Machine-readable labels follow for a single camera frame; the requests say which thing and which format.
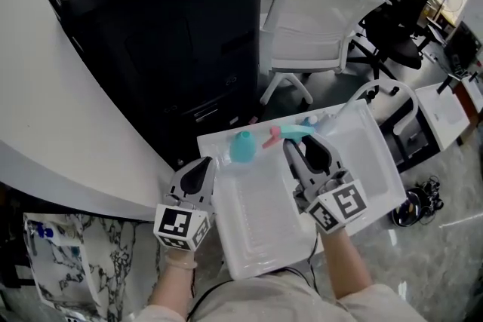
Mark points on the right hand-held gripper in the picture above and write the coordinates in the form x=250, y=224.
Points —
x=339, y=205

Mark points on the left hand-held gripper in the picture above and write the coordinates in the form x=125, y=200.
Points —
x=179, y=224

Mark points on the person's right forearm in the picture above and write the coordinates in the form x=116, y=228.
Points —
x=345, y=267

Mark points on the person's left forearm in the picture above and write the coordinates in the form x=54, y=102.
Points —
x=173, y=283

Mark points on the small blue bottle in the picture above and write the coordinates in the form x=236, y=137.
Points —
x=309, y=120

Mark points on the large white sink basin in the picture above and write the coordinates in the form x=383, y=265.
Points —
x=260, y=207

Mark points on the small pink tag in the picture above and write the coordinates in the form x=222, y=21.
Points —
x=253, y=120

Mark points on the black sink stand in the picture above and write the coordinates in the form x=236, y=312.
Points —
x=400, y=139

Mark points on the steel bowl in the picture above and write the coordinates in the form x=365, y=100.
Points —
x=407, y=209

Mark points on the white arched faucet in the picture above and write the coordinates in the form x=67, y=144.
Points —
x=413, y=102

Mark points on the marble sink cabinet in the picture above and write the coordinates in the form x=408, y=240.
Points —
x=113, y=260

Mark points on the black equipment cabinet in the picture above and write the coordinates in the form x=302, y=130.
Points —
x=162, y=49

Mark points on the small white sink basin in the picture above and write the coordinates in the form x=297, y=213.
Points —
x=441, y=117

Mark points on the white mesh office chair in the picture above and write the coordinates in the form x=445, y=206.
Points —
x=317, y=22

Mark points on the person's beige clothing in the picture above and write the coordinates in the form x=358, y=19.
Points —
x=271, y=303

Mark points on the black faucet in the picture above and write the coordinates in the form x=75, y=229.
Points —
x=444, y=86

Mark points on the black office chair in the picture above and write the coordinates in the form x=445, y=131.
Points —
x=400, y=19

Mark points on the wooden stand with white sink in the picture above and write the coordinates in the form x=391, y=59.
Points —
x=473, y=92

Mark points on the black monitor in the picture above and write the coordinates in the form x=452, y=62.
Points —
x=466, y=45

